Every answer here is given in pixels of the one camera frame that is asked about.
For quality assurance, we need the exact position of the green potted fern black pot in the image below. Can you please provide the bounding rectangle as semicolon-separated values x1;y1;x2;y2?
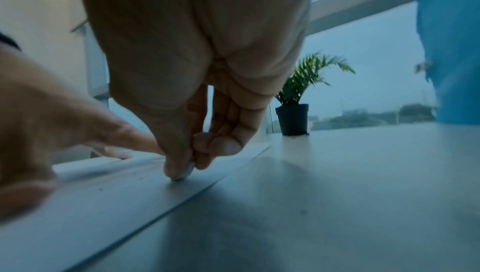
274;52;357;137

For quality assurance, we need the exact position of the person's right hand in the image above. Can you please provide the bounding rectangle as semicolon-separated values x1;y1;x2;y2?
72;0;318;182

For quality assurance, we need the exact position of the person's left hand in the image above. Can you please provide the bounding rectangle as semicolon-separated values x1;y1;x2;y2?
0;46;166;225

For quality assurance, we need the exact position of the white paper sheet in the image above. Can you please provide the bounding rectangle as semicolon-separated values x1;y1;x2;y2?
0;141;273;272

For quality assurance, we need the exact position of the blue patterned cushion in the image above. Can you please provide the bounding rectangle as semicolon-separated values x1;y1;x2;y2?
416;0;480;125

